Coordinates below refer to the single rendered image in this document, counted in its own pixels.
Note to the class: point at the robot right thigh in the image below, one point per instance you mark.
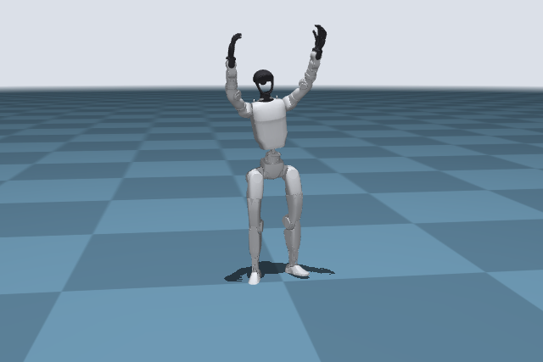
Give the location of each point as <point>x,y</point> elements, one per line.
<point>254,195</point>

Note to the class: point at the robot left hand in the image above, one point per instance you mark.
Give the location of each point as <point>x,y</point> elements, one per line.
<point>320,41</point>

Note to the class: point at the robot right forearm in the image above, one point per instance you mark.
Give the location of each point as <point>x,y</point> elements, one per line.
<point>231,77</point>

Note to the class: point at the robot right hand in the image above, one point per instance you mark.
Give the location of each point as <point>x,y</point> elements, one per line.
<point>230,57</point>

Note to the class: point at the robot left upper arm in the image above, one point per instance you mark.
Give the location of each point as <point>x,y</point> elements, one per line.
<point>291,100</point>

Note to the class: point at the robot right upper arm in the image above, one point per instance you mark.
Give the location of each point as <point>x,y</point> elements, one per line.
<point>244,109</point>

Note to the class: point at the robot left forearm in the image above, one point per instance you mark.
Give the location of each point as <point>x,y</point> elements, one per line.
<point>312,67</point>

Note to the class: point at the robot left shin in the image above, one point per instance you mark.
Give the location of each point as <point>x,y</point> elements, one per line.
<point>292,238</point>

